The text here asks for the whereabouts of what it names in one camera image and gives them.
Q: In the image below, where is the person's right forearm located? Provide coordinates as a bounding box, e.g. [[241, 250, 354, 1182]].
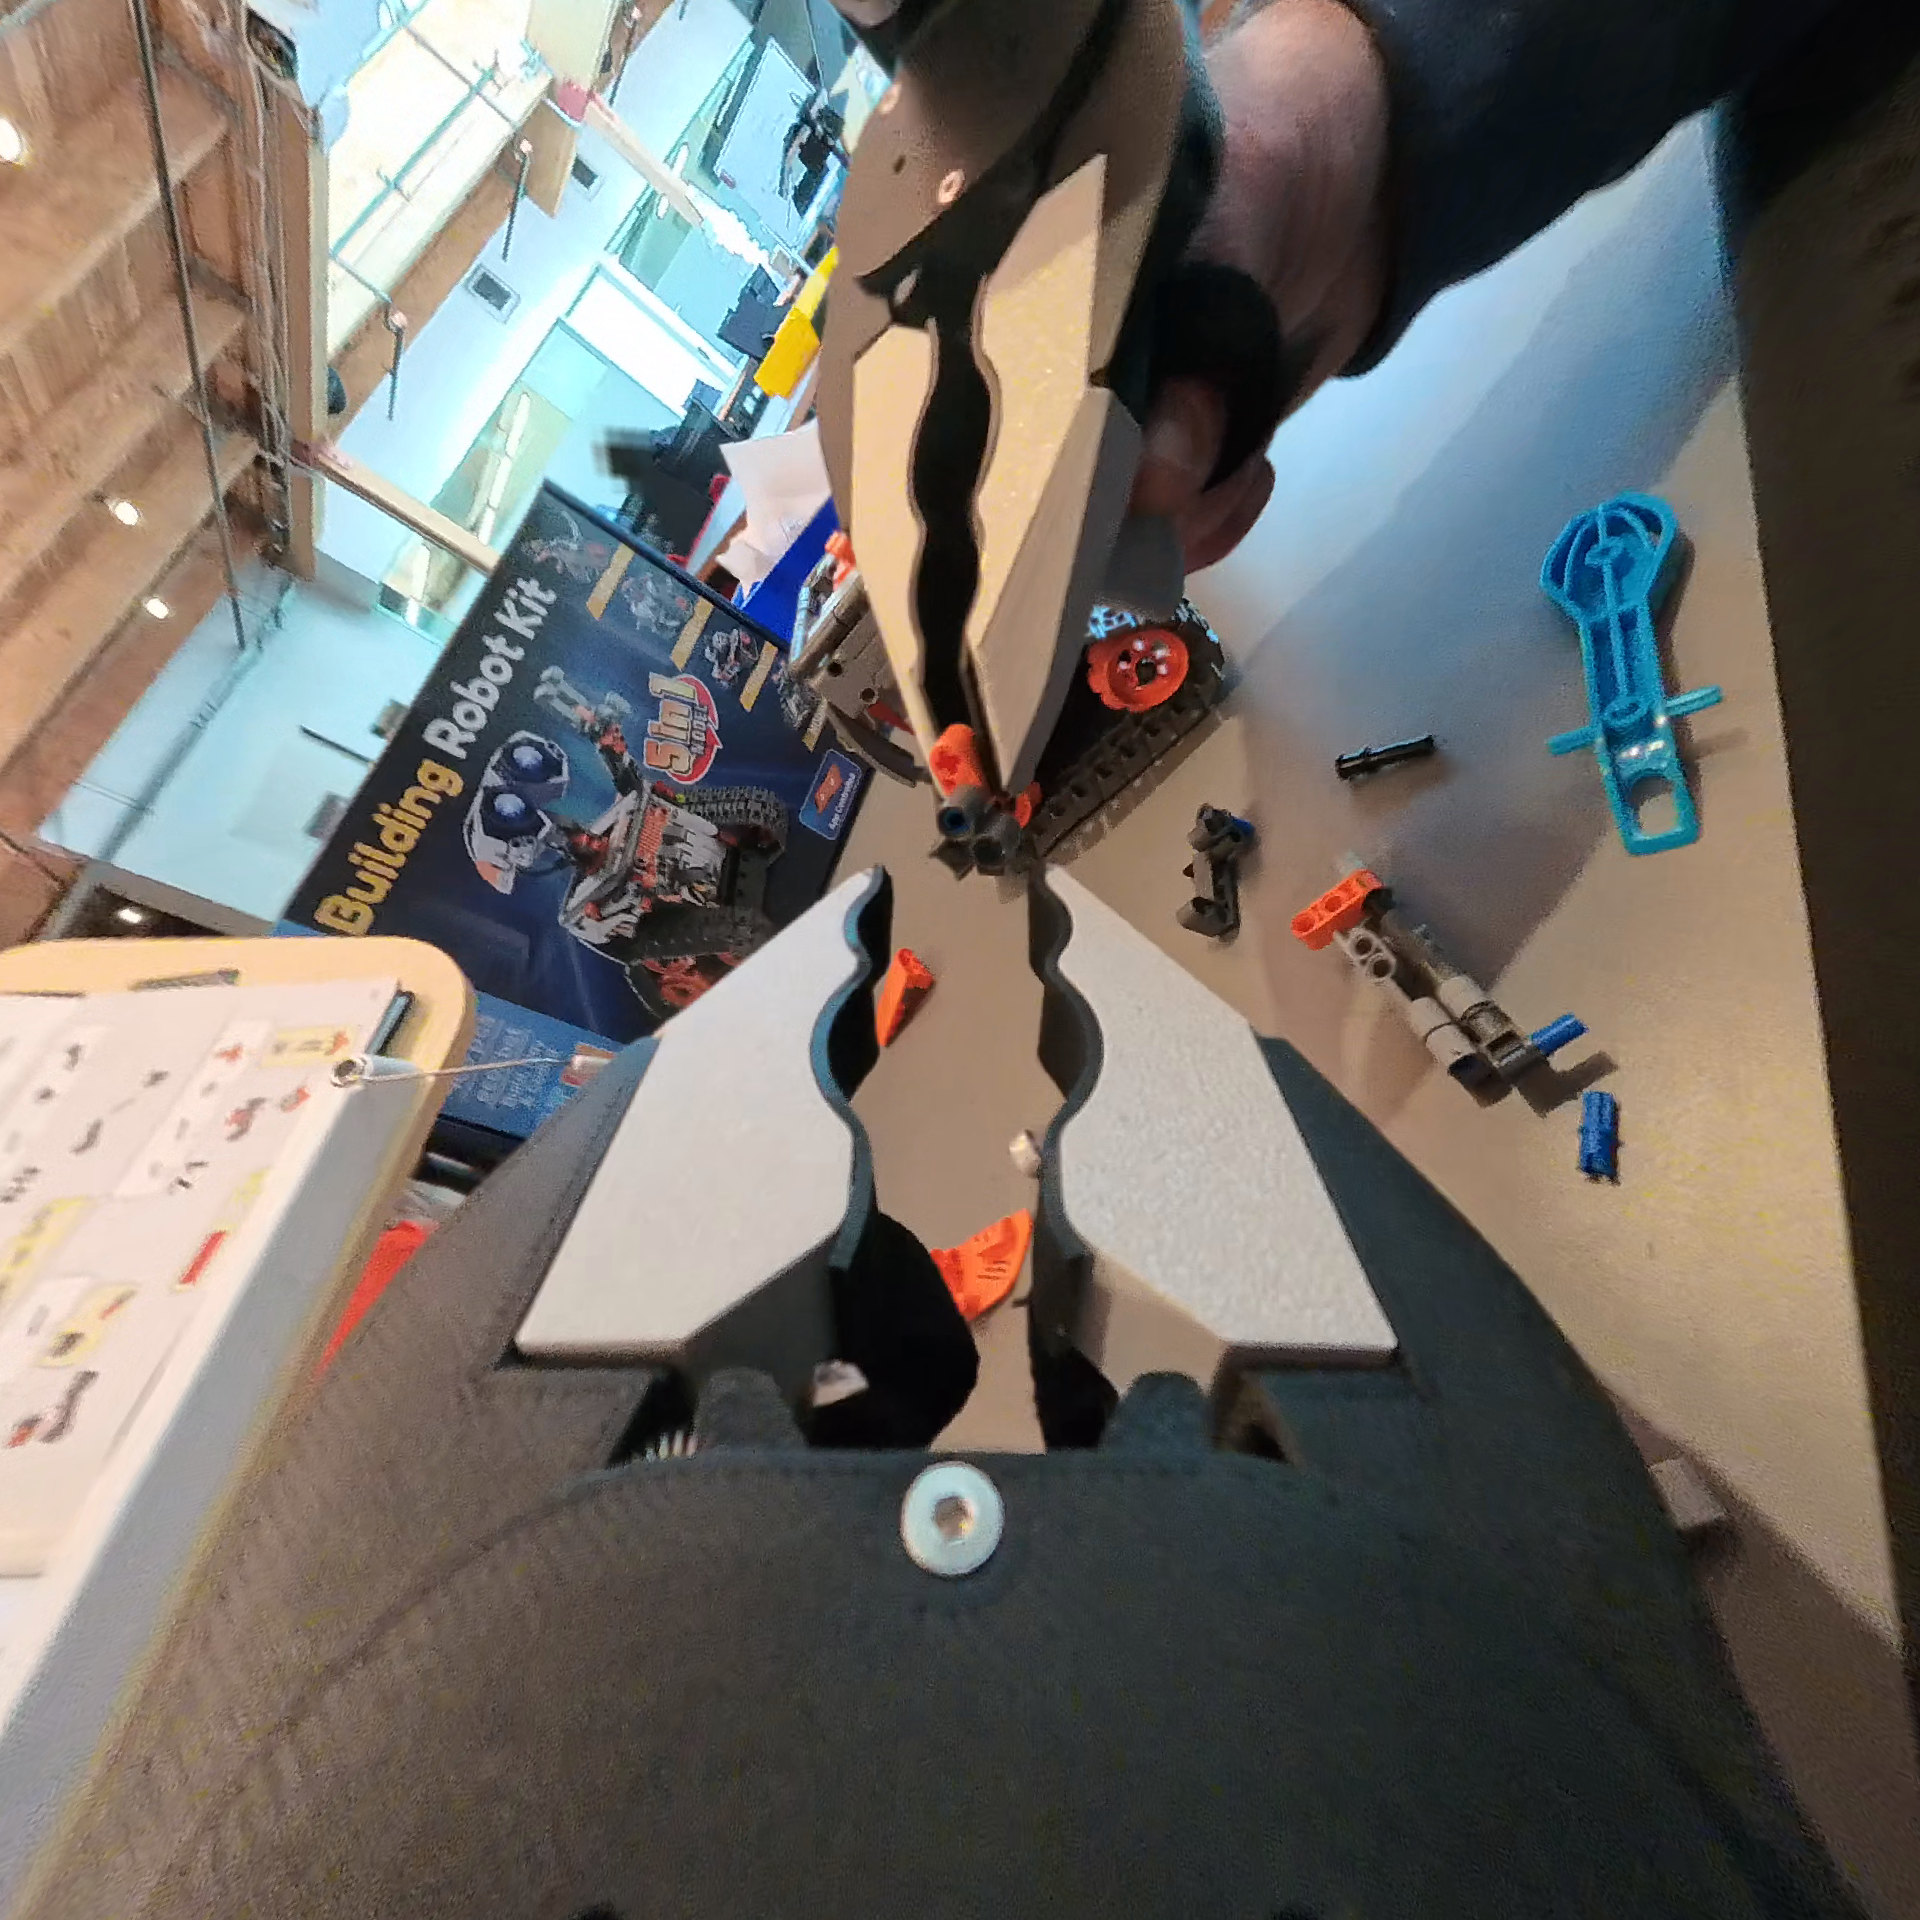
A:
[[1344, 0, 1920, 375]]

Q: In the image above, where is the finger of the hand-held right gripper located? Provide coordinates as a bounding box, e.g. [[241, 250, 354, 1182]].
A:
[[849, 319, 967, 749], [964, 152, 1150, 793]]

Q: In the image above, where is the partly built toy robot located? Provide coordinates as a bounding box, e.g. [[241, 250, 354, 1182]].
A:
[[780, 527, 1233, 865]]

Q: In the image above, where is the white book stand base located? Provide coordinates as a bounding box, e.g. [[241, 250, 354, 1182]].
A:
[[0, 936, 618, 1749]]

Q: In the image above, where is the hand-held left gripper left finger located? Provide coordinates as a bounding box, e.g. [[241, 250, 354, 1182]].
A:
[[514, 868, 897, 1444]]

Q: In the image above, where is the blue storage bin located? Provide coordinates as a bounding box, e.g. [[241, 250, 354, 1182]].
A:
[[742, 502, 846, 632]]

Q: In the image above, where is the light blue brick separator tool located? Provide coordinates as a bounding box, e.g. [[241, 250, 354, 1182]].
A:
[[1542, 494, 1723, 854]]

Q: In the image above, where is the grey brick assembly orange beam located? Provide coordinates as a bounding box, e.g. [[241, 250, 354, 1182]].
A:
[[1290, 854, 1592, 1098]]

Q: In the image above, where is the instruction booklet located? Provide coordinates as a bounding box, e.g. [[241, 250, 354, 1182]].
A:
[[0, 977, 409, 1576]]

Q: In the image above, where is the orange curved panel brick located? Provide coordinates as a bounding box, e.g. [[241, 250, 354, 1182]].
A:
[[932, 1207, 1038, 1321]]

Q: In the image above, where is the dark grey connector piece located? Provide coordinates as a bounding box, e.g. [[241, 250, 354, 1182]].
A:
[[1176, 804, 1255, 939]]

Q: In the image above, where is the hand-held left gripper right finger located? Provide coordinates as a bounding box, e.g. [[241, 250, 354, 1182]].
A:
[[1028, 868, 1401, 1433]]

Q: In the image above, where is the yellow storage bin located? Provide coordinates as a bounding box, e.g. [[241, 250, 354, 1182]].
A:
[[756, 248, 844, 396]]

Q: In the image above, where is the black dimpled pad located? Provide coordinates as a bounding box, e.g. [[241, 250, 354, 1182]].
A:
[[1710, 74, 1920, 1653]]

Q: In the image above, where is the person's right hand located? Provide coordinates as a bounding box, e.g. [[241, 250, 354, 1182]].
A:
[[1135, 24, 1390, 576]]

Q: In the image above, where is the orange storage box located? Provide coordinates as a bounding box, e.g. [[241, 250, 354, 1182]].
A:
[[316, 1216, 441, 1373]]

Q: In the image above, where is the blue robot kit box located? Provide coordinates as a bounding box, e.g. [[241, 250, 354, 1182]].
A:
[[285, 479, 878, 1051]]

